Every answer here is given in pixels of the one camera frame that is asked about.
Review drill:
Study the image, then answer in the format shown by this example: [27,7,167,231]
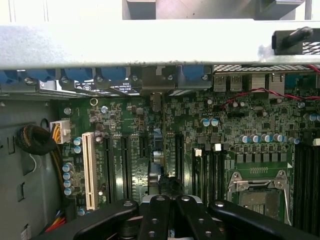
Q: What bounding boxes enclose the green RAM stick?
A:
[193,147,204,198]

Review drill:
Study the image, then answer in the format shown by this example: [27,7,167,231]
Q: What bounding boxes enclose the CPU socket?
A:
[226,169,292,223]

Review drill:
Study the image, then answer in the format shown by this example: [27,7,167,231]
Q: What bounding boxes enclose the short black expansion slot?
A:
[138,136,149,159]

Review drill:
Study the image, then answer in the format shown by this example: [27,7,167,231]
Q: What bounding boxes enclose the white expansion slot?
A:
[81,131,99,211]

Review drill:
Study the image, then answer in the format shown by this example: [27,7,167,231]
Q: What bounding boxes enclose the thin metal locking lever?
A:
[282,179,293,225]

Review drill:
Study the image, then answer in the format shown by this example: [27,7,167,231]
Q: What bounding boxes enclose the green motherboard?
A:
[58,72,320,226]

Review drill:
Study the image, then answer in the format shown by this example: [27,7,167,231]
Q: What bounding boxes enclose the white power connector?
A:
[49,119,73,145]

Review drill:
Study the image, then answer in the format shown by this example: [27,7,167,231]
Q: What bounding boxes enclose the blue card retention clip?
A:
[64,67,94,82]
[0,69,26,85]
[26,68,57,82]
[100,66,126,81]
[181,65,209,81]

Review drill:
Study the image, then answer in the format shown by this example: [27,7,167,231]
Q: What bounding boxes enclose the open PC case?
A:
[0,18,320,240]

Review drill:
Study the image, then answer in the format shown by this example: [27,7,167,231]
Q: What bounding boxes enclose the coloured wire bundle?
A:
[44,209,66,232]

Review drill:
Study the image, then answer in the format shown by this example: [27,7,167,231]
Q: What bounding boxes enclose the yellow and black power wires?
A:
[49,147,65,187]

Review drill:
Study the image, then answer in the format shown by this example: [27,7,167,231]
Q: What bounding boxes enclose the black sleeved cable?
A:
[16,124,57,156]

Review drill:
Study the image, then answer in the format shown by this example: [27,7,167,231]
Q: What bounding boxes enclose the red and black twisted wire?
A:
[221,87,320,108]

